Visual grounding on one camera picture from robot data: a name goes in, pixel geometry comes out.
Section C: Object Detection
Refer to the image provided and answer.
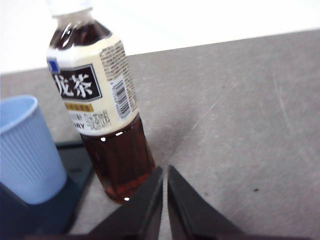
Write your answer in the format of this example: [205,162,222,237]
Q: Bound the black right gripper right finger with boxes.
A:
[167,164,247,240]

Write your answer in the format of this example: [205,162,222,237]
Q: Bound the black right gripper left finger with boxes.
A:
[84,166,164,240]

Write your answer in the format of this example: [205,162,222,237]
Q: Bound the dark oolong tea bottle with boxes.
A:
[46,0,156,204]

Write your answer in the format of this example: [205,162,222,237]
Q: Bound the blue ribbed plastic cup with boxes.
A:
[0,94,68,205]

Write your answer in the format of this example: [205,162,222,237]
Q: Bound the dark rectangular tray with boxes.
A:
[0,141,95,236]

